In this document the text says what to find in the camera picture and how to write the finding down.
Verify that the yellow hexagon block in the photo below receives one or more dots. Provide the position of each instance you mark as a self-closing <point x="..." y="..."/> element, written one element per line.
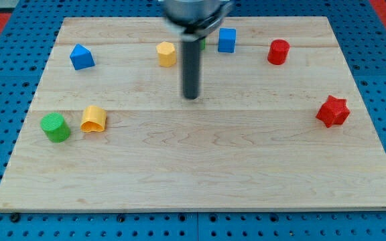
<point x="166" y="52"/>

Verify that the wooden board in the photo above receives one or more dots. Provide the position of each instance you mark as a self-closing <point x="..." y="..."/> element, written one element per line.
<point x="250" y="143"/>

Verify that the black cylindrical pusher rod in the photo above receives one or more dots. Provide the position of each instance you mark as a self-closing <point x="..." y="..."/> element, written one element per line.
<point x="190" y="66"/>

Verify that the red cylinder block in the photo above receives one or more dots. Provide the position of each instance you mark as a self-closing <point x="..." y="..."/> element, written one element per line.
<point x="278" y="51"/>

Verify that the green block behind rod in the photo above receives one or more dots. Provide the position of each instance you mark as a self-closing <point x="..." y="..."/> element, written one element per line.
<point x="203" y="44"/>

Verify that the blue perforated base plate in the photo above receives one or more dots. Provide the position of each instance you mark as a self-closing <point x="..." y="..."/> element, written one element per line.
<point x="25" y="46"/>

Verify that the red star block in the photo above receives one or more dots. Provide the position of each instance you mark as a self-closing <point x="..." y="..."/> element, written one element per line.
<point x="333" y="111"/>

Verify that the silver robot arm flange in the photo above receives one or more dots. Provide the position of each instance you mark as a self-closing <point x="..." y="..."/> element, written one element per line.
<point x="195" y="19"/>

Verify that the blue cube block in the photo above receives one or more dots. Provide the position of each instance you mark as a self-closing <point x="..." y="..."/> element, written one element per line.
<point x="227" y="40"/>

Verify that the yellow heart block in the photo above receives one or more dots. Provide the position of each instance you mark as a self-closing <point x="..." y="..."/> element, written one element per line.
<point x="93" y="119"/>

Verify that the blue pentagon block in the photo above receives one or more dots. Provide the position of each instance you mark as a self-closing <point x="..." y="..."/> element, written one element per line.
<point x="81" y="57"/>

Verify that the green cylinder block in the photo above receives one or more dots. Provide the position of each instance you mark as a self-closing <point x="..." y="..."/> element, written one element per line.
<point x="55" y="127"/>

